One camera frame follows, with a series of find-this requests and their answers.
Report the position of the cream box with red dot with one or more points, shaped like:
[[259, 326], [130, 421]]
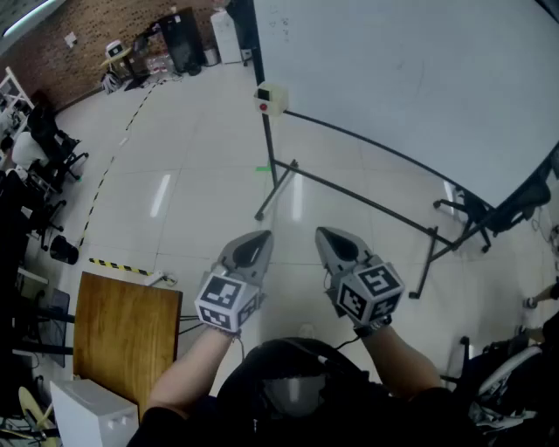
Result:
[[275, 105]]

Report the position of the white light strip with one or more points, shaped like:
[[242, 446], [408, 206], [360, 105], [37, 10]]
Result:
[[26, 17]]

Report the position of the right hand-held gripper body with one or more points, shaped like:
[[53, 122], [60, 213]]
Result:
[[371, 292]]

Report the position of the brown wooden table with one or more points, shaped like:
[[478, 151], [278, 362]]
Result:
[[126, 340]]

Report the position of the person's dark clothing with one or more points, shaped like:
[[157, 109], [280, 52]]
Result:
[[305, 414]]

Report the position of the person's right forearm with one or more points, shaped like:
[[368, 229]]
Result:
[[402, 366]]

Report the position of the white device with dark screen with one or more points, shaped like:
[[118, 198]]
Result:
[[114, 49]]

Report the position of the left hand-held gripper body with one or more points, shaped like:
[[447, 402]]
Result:
[[218, 299]]

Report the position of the small round yellow table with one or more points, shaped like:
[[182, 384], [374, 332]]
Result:
[[118, 59]]

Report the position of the pack of water bottles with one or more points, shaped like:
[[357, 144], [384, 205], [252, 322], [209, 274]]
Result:
[[158, 63]]

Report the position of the whiteboard on black stand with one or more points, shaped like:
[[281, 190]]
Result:
[[393, 87]]

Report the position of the long yellow black tape line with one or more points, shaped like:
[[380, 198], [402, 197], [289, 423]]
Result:
[[98, 187]]

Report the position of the silver waste bin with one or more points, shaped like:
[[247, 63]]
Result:
[[211, 57]]

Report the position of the white water dispenser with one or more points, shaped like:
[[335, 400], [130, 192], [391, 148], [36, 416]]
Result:
[[227, 37]]

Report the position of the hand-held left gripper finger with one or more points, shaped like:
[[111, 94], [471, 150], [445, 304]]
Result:
[[227, 257], [264, 262]]

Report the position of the white shelving rack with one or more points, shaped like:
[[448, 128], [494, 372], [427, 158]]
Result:
[[13, 94]]

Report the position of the black waste bin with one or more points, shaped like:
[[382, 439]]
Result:
[[64, 251]]

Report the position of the person's left forearm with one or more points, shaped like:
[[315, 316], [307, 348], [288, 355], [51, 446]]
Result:
[[188, 375]]

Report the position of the white paper notice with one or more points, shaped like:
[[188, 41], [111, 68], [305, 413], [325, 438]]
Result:
[[71, 40]]

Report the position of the black and white chair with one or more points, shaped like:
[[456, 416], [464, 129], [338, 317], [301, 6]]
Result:
[[511, 375]]

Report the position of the white plastic case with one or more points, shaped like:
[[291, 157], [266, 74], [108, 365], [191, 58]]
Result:
[[87, 414]]

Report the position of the white power strip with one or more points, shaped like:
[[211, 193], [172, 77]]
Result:
[[159, 278]]

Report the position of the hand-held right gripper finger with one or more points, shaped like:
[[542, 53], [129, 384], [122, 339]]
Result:
[[360, 253], [328, 259]]

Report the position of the short yellow black tape strip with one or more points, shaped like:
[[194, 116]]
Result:
[[118, 265]]

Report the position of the black cabinet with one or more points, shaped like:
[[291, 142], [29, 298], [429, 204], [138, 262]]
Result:
[[181, 39]]

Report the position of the pale yellow round stool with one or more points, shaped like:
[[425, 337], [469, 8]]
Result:
[[30, 406]]

